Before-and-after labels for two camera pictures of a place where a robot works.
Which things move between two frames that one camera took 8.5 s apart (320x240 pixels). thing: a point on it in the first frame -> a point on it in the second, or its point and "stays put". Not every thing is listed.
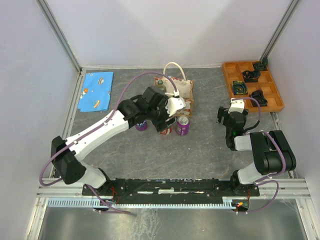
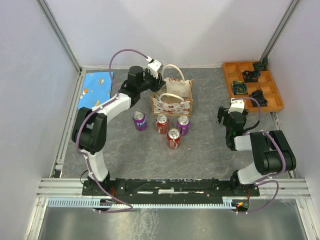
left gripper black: [161, 124] -> [158, 83]
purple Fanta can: [183, 125] stays put
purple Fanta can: [141, 126] stays put
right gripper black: [222, 112] stays put
